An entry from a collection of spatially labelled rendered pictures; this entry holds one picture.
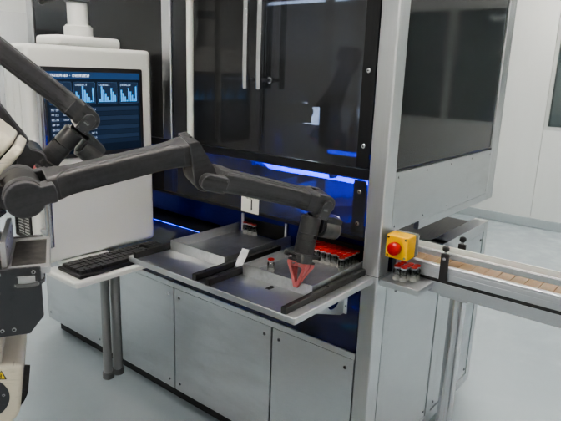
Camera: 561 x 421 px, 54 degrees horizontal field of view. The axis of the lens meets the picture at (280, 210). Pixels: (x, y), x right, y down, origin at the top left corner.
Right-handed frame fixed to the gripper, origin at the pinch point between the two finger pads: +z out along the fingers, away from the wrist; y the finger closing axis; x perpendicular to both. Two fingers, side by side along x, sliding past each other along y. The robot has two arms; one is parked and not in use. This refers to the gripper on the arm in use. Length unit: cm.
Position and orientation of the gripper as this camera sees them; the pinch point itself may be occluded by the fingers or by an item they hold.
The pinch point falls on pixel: (295, 284)
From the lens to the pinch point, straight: 155.6
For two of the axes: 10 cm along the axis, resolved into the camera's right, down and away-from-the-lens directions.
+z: -2.2, 9.7, 0.2
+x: -7.9, -1.9, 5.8
